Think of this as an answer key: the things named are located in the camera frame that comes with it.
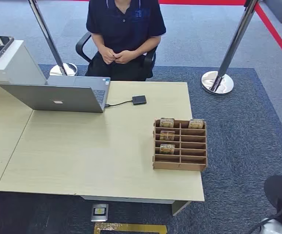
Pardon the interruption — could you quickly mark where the person's left hand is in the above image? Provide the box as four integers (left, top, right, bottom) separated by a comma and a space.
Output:
114, 50, 136, 64

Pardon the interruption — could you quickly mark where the person's right hand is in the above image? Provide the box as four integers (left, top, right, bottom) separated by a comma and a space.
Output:
101, 46, 117, 65

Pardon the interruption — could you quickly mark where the brown hotel card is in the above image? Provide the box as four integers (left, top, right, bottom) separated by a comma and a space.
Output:
188, 119, 205, 130
159, 144, 176, 155
159, 130, 176, 141
159, 117, 175, 128

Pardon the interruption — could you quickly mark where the person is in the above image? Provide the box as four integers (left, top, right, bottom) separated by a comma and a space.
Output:
86, 0, 167, 81

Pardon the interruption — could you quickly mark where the wooden card holder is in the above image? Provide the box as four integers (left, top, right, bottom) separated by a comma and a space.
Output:
152, 118, 208, 172

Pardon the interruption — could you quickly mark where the black office chair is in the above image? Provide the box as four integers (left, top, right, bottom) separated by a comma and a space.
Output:
75, 31, 157, 81

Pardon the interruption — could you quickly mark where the black external drive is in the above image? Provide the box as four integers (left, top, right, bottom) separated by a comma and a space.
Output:
132, 95, 147, 106

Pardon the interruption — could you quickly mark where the grey laptop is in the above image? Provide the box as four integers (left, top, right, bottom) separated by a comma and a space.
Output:
0, 76, 112, 114

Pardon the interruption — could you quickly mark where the white cabinet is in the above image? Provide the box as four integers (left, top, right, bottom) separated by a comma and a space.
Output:
0, 39, 47, 85

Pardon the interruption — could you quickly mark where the red barrier belt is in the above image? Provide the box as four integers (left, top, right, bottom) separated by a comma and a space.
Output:
159, 0, 247, 6
253, 3, 282, 69

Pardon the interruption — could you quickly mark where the silver floor socket box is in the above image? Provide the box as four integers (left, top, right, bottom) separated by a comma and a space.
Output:
90, 203, 109, 222

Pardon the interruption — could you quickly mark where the dark blue rug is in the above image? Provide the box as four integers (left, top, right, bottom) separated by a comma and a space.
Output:
0, 64, 282, 234

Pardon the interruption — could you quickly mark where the yellow floor tape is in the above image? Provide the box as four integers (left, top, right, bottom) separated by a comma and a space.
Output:
93, 222, 168, 234

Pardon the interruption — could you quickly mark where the dark display plinth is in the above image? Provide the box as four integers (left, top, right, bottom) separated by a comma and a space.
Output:
264, 0, 282, 24

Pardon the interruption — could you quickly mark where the black cable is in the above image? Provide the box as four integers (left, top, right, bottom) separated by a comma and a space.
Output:
104, 99, 133, 108

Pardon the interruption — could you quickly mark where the chrome stanchion post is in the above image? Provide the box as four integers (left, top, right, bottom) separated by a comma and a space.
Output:
27, 0, 78, 77
201, 0, 259, 96

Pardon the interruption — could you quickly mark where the white desk frame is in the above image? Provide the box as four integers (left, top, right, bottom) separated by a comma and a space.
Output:
80, 195, 192, 216

